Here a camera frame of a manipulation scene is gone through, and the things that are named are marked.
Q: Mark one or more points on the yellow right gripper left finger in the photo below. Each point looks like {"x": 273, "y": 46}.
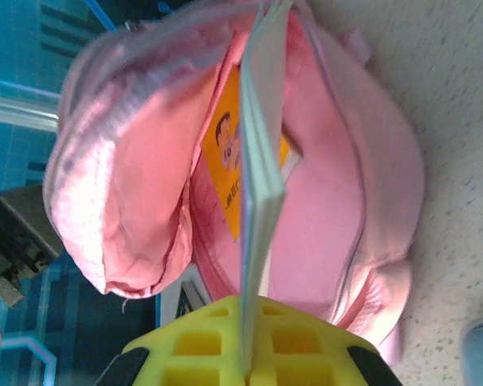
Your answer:
{"x": 193, "y": 354}

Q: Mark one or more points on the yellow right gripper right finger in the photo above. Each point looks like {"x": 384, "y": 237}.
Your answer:
{"x": 298, "y": 354}

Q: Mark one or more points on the pink student backpack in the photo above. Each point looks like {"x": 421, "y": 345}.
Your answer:
{"x": 116, "y": 181}

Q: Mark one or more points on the yellow cartoon cover book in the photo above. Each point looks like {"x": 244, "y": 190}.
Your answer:
{"x": 227, "y": 161}

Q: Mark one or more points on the purple notebook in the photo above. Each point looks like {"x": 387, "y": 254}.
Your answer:
{"x": 261, "y": 161}

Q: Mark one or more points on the aluminium frame post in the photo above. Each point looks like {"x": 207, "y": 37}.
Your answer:
{"x": 16, "y": 110}

